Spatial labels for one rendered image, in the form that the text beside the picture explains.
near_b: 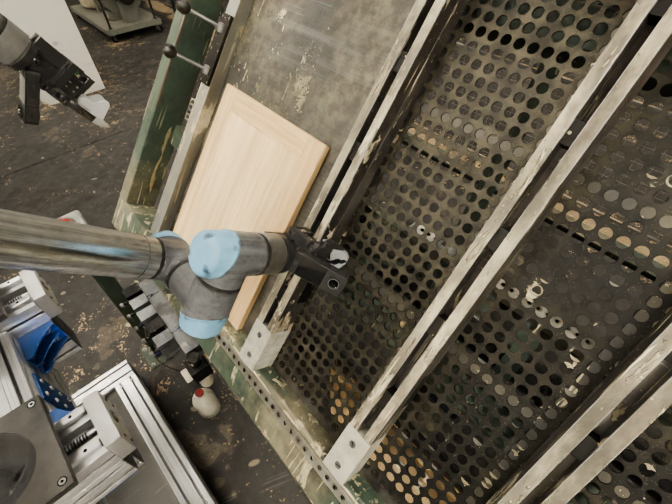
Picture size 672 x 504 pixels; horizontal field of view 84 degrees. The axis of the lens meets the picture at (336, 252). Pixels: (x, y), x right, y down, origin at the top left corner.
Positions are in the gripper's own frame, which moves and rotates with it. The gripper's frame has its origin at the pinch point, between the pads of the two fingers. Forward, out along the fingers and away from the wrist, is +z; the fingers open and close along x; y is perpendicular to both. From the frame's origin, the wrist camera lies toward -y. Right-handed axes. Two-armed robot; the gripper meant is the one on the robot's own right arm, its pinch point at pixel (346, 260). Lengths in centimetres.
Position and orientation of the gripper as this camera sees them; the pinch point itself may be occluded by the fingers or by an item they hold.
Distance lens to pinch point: 83.5
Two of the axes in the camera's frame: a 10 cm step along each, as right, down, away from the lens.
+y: -6.6, -5.6, 5.0
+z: 6.0, 0.1, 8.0
